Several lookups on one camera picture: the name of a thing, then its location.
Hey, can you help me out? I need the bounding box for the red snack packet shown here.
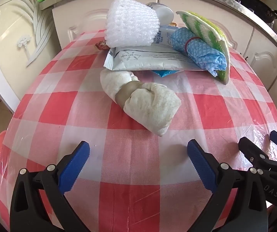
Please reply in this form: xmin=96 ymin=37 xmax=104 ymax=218
xmin=95 ymin=41 xmax=109 ymax=52

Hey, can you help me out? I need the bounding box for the white bubble wrap roll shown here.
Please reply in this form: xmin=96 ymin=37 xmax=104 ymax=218
xmin=104 ymin=0 xmax=161 ymax=48

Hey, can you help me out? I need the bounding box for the beige cloth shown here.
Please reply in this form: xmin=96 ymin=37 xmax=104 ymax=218
xmin=100 ymin=69 xmax=181 ymax=137

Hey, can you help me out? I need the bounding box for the white flat pouch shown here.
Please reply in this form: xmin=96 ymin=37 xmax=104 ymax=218
xmin=103 ymin=46 xmax=208 ymax=72

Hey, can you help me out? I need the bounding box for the green striped cleaning cloth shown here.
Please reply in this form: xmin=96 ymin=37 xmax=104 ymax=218
xmin=176 ymin=10 xmax=231 ymax=85

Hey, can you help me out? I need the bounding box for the white kitchen cabinet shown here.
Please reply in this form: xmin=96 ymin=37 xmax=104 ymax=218
xmin=51 ymin=0 xmax=277 ymax=116

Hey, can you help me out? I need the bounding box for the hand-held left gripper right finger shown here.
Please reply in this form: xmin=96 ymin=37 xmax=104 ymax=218
xmin=187 ymin=139 xmax=269 ymax=232

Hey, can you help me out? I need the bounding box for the blue rolled cloth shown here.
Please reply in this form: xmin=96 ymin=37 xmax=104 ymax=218
xmin=171 ymin=27 xmax=227 ymax=77

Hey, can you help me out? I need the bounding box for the blue foil packet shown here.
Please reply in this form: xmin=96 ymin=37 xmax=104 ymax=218
xmin=152 ymin=70 xmax=181 ymax=78

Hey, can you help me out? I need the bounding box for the white plastic bottle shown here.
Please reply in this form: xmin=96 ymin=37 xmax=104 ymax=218
xmin=145 ymin=2 xmax=174 ymax=26

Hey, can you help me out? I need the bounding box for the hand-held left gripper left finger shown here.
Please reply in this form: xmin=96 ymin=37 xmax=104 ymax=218
xmin=10 ymin=141 xmax=91 ymax=232

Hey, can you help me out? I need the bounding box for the black frying pan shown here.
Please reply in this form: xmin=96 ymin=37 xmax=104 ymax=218
xmin=234 ymin=0 xmax=277 ymax=23

